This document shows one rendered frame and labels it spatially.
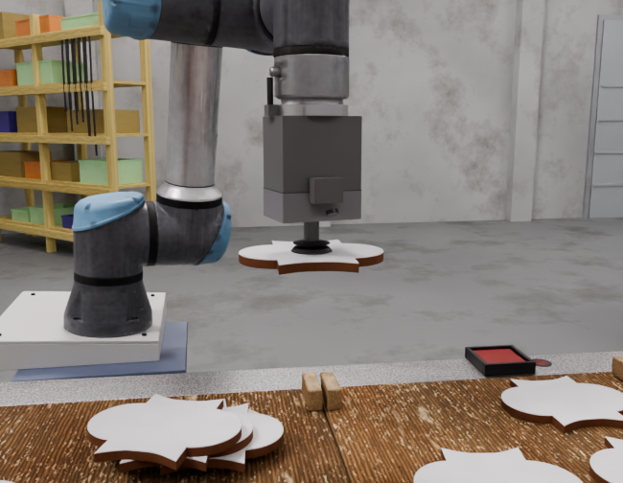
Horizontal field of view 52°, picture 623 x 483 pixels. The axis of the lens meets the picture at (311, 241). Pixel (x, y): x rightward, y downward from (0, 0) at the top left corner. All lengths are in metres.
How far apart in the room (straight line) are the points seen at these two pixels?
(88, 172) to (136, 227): 5.26
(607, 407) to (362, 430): 0.28
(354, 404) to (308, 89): 0.37
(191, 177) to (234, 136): 7.04
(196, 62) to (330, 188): 0.53
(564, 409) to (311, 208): 0.37
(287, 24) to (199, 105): 0.49
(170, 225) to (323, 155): 0.54
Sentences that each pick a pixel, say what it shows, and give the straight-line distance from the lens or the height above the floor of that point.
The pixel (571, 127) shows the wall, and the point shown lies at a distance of 9.59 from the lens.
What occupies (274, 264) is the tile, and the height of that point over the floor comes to 1.13.
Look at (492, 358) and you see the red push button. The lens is 0.98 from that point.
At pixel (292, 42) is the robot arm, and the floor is 1.34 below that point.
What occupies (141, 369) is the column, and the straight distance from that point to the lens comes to 1.10.
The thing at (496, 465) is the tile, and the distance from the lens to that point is 0.66.
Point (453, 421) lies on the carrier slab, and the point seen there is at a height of 0.94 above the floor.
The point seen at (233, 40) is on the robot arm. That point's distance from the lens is 0.72.
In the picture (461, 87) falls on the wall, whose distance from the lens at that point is 8.85.
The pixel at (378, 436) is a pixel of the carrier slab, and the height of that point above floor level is 0.94.
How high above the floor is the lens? 1.26
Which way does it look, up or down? 10 degrees down
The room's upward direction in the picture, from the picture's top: straight up
